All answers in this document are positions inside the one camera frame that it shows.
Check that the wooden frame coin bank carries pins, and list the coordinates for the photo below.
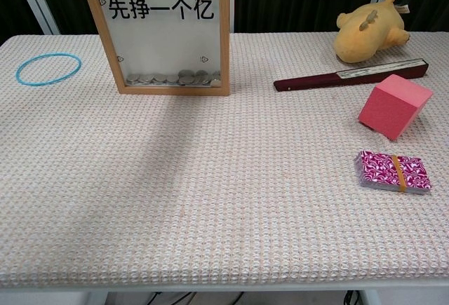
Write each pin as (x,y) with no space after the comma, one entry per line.
(175,90)

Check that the pile of silver coins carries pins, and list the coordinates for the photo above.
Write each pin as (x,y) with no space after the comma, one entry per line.
(186,77)

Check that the beige woven tablecloth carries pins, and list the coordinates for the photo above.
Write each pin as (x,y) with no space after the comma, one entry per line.
(224,214)

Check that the dark red folding fan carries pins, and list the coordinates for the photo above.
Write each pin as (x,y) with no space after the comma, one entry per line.
(308,82)

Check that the pink patterned card deck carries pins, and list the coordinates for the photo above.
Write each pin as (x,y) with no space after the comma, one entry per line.
(379,168)

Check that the pink foam cube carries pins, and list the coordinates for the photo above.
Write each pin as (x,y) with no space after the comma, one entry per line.
(386,115)

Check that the yellow plush toy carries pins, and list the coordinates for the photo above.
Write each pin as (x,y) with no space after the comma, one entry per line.
(365,38)

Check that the yellow rubber band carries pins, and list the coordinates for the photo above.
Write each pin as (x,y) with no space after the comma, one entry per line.
(398,171)

